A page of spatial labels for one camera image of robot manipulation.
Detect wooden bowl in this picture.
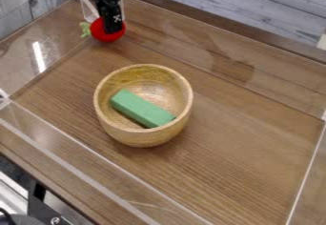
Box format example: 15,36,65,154
94,64,194,148

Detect green rectangular block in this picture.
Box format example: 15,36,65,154
110,89,177,128

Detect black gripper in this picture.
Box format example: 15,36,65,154
95,0,123,34

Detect black cable bottom left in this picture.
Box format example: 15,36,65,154
0,207,21,225

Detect red knitted apple toy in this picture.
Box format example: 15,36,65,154
81,18,126,43

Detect black table frame bracket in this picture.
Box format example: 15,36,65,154
27,183,73,225

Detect clear acrylic tray walls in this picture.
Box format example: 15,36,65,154
0,0,326,225

